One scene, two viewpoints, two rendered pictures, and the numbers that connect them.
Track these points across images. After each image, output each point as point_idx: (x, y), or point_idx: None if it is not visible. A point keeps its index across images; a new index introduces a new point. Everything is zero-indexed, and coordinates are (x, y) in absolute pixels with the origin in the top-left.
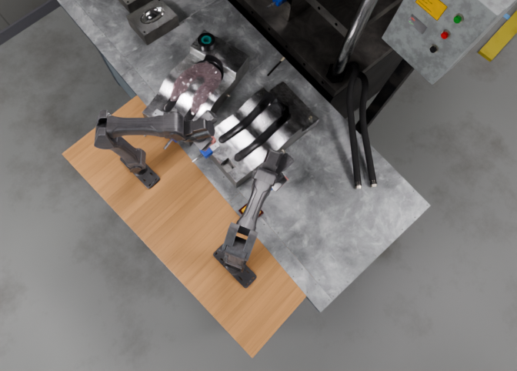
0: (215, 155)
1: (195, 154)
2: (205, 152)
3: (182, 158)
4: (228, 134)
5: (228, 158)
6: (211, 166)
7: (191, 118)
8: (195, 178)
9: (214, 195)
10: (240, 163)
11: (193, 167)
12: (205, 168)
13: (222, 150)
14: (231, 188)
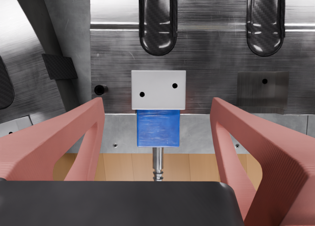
0: (197, 106)
1: (119, 134)
2: (163, 137)
3: (108, 171)
4: (151, 1)
5: (241, 71)
6: (186, 119)
7: (4, 72)
8: (181, 180)
9: (261, 170)
10: (292, 48)
11: (150, 163)
12: (179, 139)
13: (197, 68)
14: (282, 117)
